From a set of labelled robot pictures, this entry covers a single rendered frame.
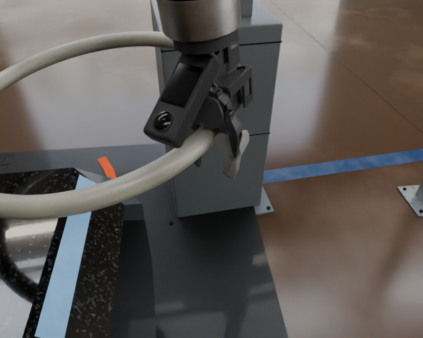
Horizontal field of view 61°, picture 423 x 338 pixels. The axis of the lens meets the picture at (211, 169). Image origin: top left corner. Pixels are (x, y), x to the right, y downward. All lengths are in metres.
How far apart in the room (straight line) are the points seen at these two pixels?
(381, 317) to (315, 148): 1.00
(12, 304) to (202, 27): 0.42
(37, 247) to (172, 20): 0.38
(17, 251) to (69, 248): 0.07
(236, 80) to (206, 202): 1.19
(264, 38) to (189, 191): 0.69
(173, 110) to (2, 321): 0.34
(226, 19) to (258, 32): 0.84
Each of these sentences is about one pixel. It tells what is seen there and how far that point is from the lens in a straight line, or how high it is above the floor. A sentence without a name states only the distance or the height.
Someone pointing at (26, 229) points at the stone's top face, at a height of 0.80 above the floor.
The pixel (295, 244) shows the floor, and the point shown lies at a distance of 1.60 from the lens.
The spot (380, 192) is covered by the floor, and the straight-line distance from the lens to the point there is 1.96.
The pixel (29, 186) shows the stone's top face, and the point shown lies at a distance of 0.71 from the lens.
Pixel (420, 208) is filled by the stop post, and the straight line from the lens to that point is 1.94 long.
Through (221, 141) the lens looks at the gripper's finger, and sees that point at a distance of 0.48.
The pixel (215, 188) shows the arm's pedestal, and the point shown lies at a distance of 1.55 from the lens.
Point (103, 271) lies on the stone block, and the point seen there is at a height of 0.74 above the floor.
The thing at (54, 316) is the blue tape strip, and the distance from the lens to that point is 0.55.
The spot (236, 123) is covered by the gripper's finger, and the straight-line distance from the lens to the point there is 0.45.
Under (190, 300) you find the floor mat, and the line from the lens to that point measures 1.40.
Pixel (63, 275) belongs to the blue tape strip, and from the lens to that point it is 0.58.
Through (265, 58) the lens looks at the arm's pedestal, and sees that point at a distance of 1.28.
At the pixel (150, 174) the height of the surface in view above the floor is 0.95.
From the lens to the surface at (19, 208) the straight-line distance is 0.47.
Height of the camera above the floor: 1.23
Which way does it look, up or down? 40 degrees down
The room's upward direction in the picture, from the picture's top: straight up
